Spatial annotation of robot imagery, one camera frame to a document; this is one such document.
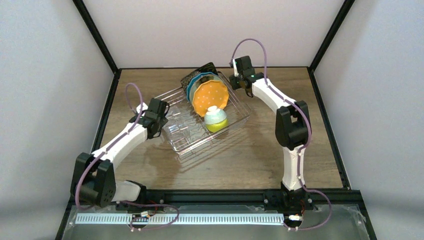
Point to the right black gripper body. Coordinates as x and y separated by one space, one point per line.
236 82

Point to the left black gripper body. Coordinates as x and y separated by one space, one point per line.
160 122

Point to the orange plate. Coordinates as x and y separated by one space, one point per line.
208 94

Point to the black floral square plate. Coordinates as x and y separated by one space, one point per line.
204 69

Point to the metal wire dish rack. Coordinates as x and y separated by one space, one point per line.
186 131

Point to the light blue floral plate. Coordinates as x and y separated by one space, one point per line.
215 79

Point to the pale green small bowl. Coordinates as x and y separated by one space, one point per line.
214 115

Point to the yellow-green small bowl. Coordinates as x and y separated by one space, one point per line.
213 128

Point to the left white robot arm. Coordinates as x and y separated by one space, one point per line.
94 182

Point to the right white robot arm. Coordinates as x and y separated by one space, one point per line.
292 123

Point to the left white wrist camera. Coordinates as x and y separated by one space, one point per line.
141 107

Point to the white slotted cable duct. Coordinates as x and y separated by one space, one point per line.
271 219

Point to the left black frame post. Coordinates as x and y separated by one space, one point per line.
95 33

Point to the black frame post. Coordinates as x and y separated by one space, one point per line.
95 33
335 26

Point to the right black frame post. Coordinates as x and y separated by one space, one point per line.
335 26

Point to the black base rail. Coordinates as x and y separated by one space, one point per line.
270 199

